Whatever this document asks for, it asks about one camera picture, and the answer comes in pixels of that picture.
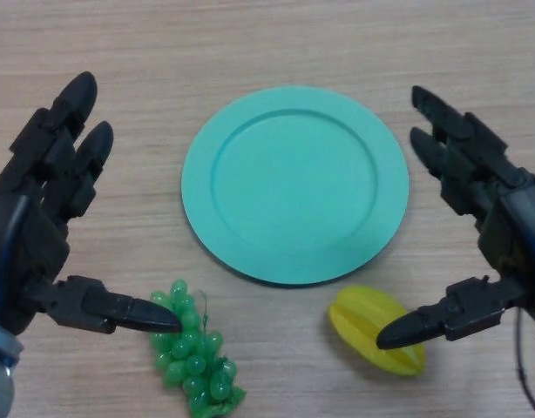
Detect green grape bunch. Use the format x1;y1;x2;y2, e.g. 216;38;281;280
149;279;247;418

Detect yellow starfruit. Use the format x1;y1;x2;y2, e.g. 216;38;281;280
328;285;426;378

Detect green round plate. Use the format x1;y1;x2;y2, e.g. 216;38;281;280
181;84;410;287

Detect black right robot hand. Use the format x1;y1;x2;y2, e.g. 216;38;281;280
375;84;535;351

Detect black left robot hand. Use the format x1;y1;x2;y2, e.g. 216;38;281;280
0;71;183;336

